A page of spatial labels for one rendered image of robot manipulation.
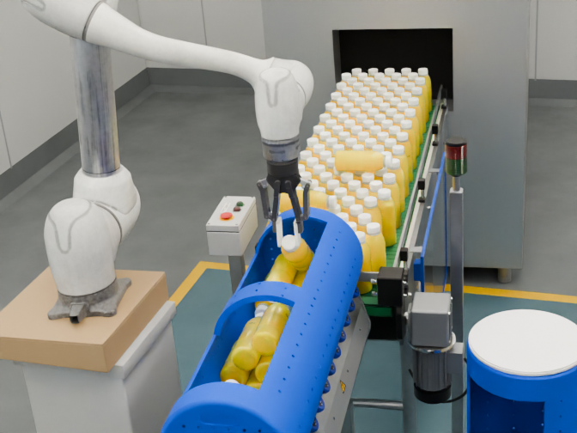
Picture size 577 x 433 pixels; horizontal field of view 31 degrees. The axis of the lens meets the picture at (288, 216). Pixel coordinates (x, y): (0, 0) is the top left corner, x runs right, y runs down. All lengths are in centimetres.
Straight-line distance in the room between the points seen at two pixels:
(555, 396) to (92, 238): 117
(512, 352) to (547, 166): 364
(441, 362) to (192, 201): 300
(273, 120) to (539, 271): 278
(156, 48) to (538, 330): 113
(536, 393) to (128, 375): 100
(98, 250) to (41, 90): 398
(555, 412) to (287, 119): 91
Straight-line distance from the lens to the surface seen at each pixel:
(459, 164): 308
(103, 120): 272
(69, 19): 246
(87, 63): 266
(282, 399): 211
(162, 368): 287
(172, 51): 246
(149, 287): 278
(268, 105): 238
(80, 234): 262
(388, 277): 288
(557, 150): 629
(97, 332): 262
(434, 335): 303
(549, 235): 530
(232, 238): 303
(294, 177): 248
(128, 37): 244
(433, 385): 314
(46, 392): 282
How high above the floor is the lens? 242
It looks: 26 degrees down
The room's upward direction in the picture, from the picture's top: 5 degrees counter-clockwise
